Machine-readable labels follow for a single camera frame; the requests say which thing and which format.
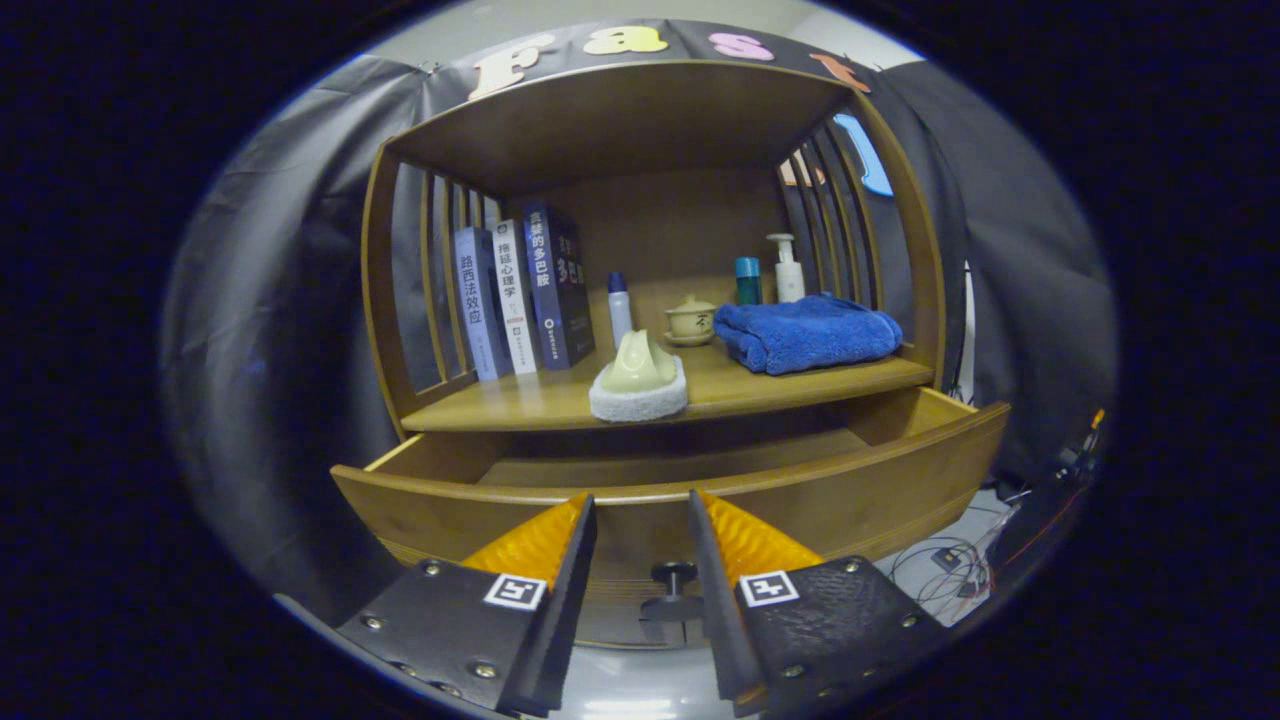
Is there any white pump bottle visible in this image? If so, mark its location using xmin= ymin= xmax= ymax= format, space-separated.
xmin=765 ymin=232 xmax=807 ymax=305

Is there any wooden countertop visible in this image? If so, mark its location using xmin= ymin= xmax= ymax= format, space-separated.
xmin=399 ymin=340 xmax=937 ymax=434

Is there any beige lidded teacup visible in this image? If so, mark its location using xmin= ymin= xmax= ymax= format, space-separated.
xmin=663 ymin=293 xmax=719 ymax=349

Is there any orange and black clamp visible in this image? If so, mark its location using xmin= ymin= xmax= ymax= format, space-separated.
xmin=1060 ymin=405 xmax=1109 ymax=476

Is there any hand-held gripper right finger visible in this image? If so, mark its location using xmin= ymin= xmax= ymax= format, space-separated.
xmin=686 ymin=489 xmax=952 ymax=719

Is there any folded blue towel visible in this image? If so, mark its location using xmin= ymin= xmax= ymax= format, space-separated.
xmin=711 ymin=292 xmax=905 ymax=378

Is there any wooden cabinet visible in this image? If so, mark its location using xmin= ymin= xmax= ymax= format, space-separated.
xmin=329 ymin=59 xmax=1012 ymax=651

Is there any white bottle with blue cap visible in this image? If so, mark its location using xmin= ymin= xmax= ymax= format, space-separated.
xmin=607 ymin=271 xmax=636 ymax=350

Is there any tangle of floor cables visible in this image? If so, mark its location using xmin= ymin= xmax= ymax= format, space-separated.
xmin=883 ymin=478 xmax=1041 ymax=603

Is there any wooden drawer with black knob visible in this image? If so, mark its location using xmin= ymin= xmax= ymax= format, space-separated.
xmin=329 ymin=386 xmax=1012 ymax=650

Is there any pale green brush white base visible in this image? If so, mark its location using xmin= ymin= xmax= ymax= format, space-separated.
xmin=587 ymin=329 xmax=691 ymax=424

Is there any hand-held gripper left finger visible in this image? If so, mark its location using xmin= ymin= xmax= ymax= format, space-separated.
xmin=335 ymin=493 xmax=600 ymax=719

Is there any light blue book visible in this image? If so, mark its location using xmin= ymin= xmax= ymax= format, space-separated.
xmin=452 ymin=226 xmax=514 ymax=383

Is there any white book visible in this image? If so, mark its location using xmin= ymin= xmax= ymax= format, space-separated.
xmin=491 ymin=218 xmax=547 ymax=377

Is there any dark blue book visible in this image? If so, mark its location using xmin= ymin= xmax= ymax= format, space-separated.
xmin=523 ymin=203 xmax=598 ymax=372

